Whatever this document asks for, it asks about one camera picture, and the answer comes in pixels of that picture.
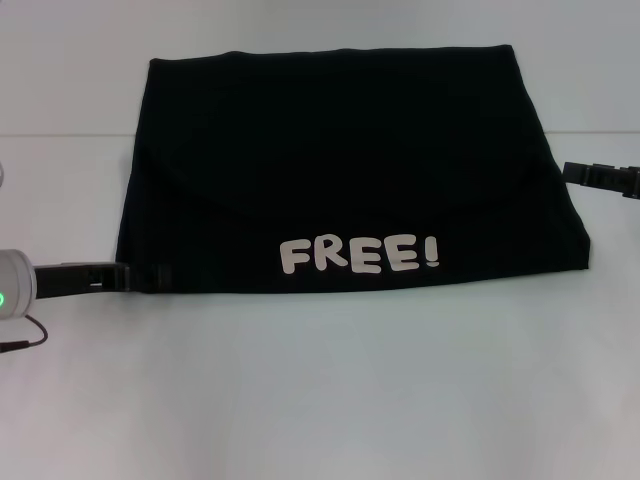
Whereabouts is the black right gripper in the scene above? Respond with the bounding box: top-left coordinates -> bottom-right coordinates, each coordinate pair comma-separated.
561,160 -> 640,202

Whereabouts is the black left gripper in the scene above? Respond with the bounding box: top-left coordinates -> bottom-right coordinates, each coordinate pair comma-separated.
33,261 -> 173,300

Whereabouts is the black t-shirt with FREE print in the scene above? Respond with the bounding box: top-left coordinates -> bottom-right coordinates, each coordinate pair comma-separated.
114,44 -> 594,297

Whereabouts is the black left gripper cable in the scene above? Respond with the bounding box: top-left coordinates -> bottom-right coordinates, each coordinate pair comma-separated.
0,313 -> 49,354

